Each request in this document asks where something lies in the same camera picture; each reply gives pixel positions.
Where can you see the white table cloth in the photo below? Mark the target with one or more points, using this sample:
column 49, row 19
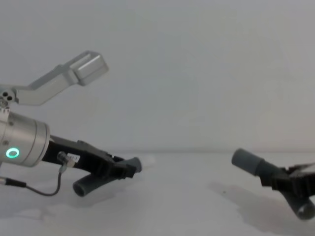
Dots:
column 172, row 196

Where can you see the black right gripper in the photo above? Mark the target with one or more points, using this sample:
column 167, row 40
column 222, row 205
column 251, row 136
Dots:
column 304, row 179

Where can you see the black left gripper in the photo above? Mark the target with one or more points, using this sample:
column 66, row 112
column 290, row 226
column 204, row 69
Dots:
column 88, row 157

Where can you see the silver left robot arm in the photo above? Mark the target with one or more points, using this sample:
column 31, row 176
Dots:
column 24, row 142

